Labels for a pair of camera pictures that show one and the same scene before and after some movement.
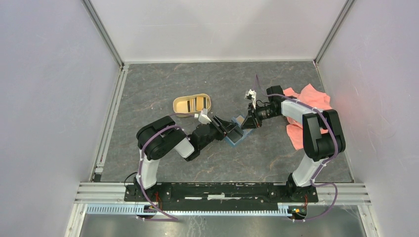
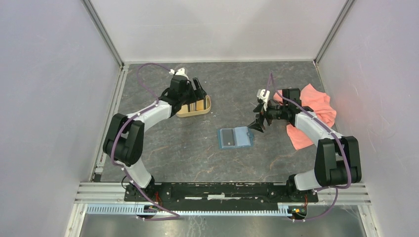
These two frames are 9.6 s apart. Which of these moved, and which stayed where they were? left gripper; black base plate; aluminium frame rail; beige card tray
Moved: left gripper
Stayed: beige card tray; black base plate; aluminium frame rail
